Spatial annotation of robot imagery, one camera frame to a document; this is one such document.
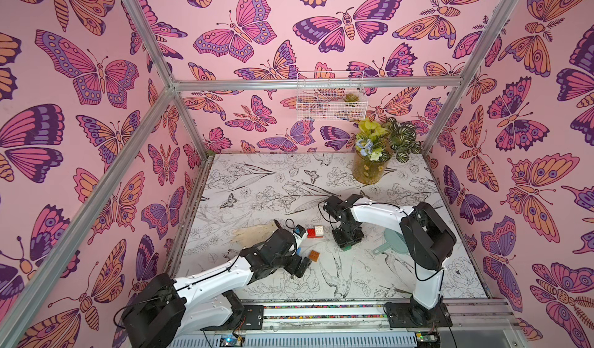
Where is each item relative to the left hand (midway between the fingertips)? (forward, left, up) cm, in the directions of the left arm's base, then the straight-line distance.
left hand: (302, 253), depth 83 cm
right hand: (+6, -16, -4) cm, 18 cm away
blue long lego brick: (+2, +2, -4) cm, 5 cm away
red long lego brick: (+9, -3, -2) cm, 10 cm away
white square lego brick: (+9, -6, -1) cm, 11 cm away
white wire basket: (+61, -13, +21) cm, 66 cm away
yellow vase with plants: (+41, -31, +16) cm, 54 cm away
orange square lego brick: (+1, -4, -3) cm, 5 cm away
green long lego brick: (+4, -17, -4) cm, 18 cm away
